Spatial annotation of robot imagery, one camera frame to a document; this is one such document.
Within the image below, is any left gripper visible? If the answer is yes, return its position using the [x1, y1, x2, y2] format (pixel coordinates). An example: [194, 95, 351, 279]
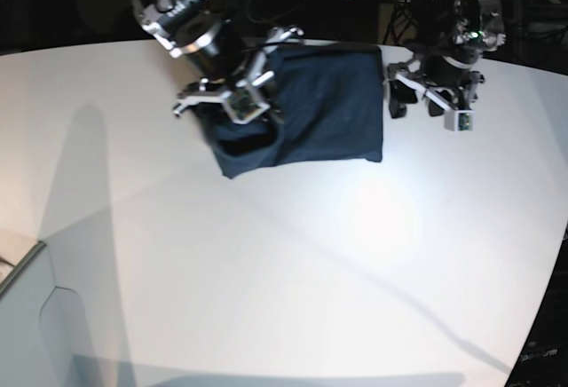
[385, 47, 485, 132]

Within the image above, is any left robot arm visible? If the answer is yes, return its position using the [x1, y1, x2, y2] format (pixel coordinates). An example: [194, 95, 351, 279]
[385, 0, 506, 132]

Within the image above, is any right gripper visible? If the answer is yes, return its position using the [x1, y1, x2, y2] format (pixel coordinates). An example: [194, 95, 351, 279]
[171, 25, 304, 125]

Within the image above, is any dark blue t-shirt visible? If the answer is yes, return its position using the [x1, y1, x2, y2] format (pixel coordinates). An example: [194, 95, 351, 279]
[192, 44, 383, 178]

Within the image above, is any white adjacent table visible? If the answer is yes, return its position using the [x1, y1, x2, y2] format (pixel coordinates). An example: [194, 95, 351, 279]
[1, 241, 83, 387]

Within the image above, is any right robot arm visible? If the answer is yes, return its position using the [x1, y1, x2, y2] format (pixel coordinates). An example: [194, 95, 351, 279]
[132, 0, 304, 125]

